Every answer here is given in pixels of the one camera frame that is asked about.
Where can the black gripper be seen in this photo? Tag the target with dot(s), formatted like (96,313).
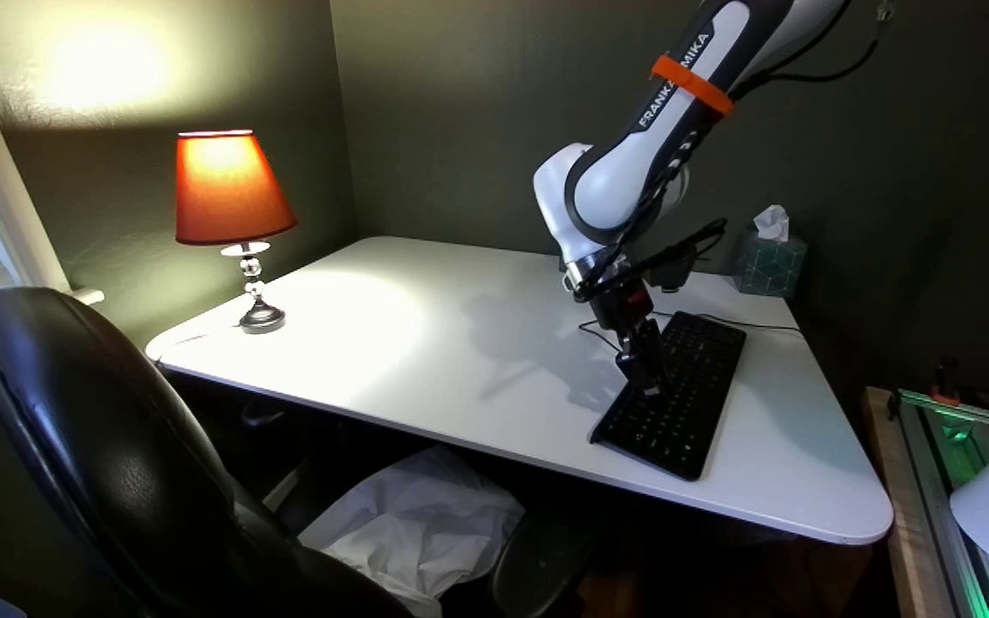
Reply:
(626,302)

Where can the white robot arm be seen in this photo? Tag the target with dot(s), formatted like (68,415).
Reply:
(644,159)

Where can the grey patterned tissue box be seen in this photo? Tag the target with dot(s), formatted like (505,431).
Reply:
(769,263)

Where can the black computer keyboard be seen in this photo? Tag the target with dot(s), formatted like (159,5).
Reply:
(677,397)

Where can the orange shade table lamp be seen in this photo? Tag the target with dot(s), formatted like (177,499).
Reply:
(229,188)

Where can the white crumpled cloth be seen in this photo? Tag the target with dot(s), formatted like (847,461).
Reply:
(412,525)

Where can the black rounded floor object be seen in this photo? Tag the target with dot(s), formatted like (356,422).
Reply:
(539,560)

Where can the black leather office chair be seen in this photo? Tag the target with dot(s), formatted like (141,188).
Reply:
(117,458)

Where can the wooden frame with metal rail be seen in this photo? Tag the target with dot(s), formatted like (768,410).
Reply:
(917,480)

